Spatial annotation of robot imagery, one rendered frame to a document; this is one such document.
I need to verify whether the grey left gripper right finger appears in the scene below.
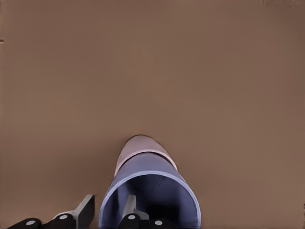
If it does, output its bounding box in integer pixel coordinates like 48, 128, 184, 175
120, 194, 177, 229

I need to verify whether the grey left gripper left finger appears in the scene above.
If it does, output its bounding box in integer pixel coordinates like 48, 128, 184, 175
8, 194, 96, 229

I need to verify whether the purple cup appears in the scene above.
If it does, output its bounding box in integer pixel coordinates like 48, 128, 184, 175
98, 151, 202, 229

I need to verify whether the pink cup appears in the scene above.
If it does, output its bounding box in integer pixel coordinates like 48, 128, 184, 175
114, 134, 179, 178

